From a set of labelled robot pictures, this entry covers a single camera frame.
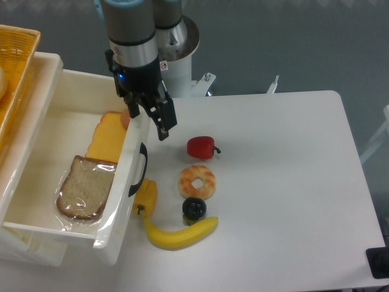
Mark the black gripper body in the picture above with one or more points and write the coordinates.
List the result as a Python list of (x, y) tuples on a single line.
[(143, 85)]

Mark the white top drawer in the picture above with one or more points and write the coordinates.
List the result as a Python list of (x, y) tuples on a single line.
[(77, 105)]

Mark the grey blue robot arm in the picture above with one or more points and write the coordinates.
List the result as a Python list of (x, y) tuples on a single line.
[(151, 46)]

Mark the white drawer cabinet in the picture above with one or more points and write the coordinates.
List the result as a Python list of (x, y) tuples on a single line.
[(39, 85)]

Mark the orange round fruit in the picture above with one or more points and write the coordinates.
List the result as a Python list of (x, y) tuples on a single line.
[(125, 119)]

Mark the red bell pepper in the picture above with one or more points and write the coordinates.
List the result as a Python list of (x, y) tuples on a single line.
[(202, 147)]

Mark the yellow bell pepper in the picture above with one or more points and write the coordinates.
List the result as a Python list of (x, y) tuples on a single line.
[(145, 198)]

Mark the brown wrapped bread slice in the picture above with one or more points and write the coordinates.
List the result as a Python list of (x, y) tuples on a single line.
[(84, 192)]

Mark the yellow banana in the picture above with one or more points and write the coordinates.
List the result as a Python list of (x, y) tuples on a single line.
[(174, 240)]

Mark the yellow wicker basket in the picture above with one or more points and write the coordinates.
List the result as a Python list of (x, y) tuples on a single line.
[(18, 46)]

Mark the black device at edge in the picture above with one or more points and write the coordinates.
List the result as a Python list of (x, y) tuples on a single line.
[(378, 262)]

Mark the black top drawer handle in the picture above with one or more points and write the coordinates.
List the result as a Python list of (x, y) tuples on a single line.
[(140, 170)]

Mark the white metal frame bracket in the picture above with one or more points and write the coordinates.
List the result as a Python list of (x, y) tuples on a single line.
[(273, 86)]

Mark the white chair frame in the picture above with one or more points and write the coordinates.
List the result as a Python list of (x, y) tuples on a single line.
[(379, 137)]

